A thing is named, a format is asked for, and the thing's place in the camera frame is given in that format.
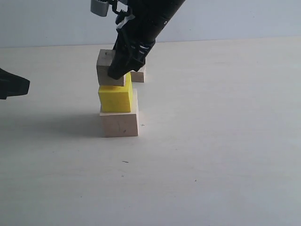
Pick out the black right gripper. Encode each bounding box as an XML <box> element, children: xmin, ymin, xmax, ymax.
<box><xmin>108</xmin><ymin>14</ymin><xmax>155</xmax><ymax>80</ymax></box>

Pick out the medium plain wooden cube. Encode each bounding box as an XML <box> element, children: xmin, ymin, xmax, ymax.
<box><xmin>96</xmin><ymin>49</ymin><xmax>126</xmax><ymax>87</ymax></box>

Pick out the yellow painted wooden cube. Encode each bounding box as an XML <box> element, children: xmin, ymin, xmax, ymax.
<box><xmin>98</xmin><ymin>73</ymin><xmax>133</xmax><ymax>113</ymax></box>

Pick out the large plain wooden cube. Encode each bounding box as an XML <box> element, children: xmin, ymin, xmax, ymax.
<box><xmin>100</xmin><ymin>89</ymin><xmax>139</xmax><ymax>137</ymax></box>

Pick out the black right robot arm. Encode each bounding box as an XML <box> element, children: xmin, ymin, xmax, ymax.
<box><xmin>108</xmin><ymin>0</ymin><xmax>184</xmax><ymax>80</ymax></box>

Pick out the small plain wooden cube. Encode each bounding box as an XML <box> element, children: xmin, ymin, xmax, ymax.
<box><xmin>130</xmin><ymin>65</ymin><xmax>146</xmax><ymax>83</ymax></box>

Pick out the black grey right wrist camera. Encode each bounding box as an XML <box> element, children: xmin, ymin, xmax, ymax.
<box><xmin>90</xmin><ymin>0</ymin><xmax>113</xmax><ymax>17</ymax></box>

